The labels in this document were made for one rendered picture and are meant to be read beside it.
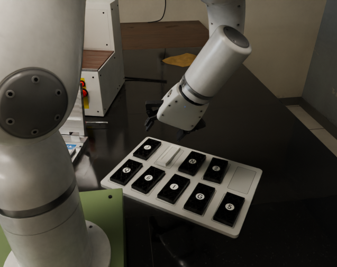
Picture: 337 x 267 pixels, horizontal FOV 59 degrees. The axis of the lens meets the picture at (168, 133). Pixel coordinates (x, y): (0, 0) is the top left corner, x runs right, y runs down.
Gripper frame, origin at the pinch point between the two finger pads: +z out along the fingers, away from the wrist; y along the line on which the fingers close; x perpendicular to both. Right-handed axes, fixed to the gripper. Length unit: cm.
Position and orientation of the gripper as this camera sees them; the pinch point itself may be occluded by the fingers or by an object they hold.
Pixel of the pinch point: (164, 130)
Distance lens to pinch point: 80.3
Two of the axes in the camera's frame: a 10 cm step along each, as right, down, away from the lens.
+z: -4.6, 5.7, 6.8
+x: 0.1, -7.6, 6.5
